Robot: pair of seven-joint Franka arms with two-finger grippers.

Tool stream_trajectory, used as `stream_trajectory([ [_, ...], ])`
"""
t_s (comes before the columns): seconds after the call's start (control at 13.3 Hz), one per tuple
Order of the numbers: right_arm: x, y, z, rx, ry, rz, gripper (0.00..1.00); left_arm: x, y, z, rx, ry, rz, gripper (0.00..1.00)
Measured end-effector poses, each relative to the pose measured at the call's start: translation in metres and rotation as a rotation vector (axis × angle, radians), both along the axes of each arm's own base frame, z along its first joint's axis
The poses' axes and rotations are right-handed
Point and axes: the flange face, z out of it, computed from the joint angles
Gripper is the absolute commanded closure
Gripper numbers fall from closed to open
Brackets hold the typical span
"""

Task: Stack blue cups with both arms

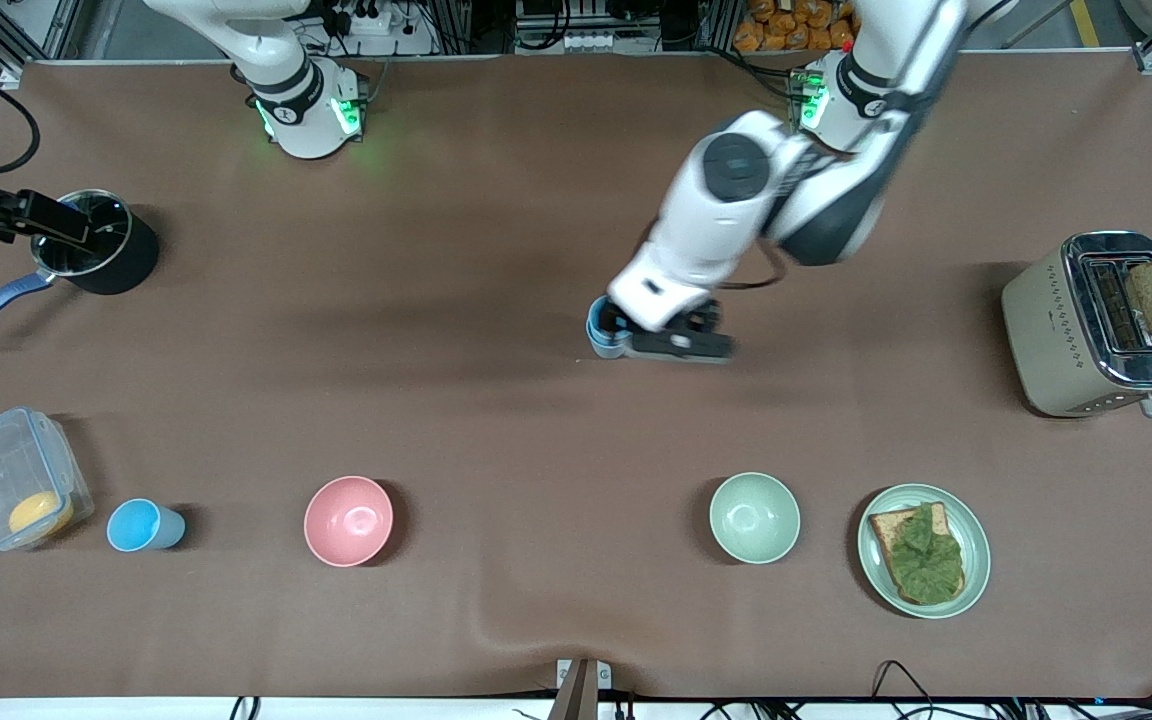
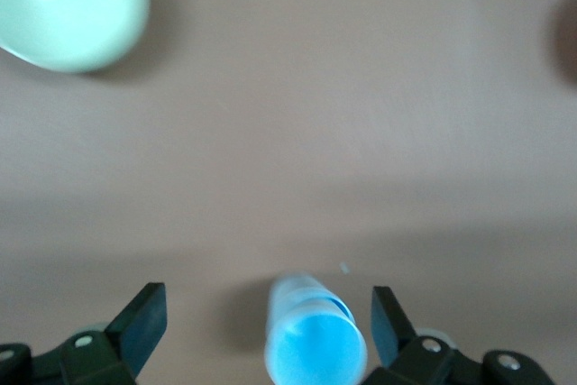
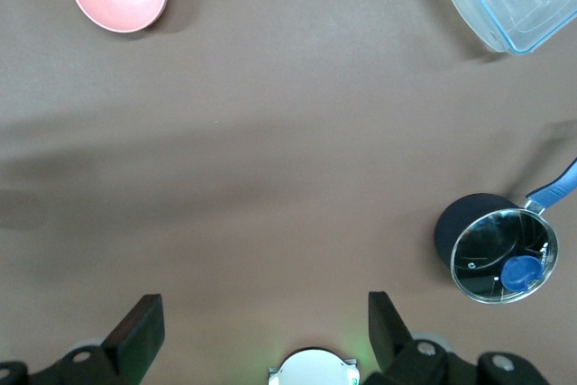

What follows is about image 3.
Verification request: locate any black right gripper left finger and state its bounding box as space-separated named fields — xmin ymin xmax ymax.
xmin=0 ymin=293 xmax=165 ymax=385

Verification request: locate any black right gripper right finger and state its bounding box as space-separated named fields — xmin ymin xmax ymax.
xmin=368 ymin=290 xmax=549 ymax=385

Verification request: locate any brown table cloth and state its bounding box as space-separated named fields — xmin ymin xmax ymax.
xmin=0 ymin=0 xmax=577 ymax=385

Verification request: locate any clear plastic food container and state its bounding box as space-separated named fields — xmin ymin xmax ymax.
xmin=426 ymin=0 xmax=577 ymax=57

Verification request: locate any dark saucepan with blue handle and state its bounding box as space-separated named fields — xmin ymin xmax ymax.
xmin=433 ymin=157 xmax=577 ymax=305

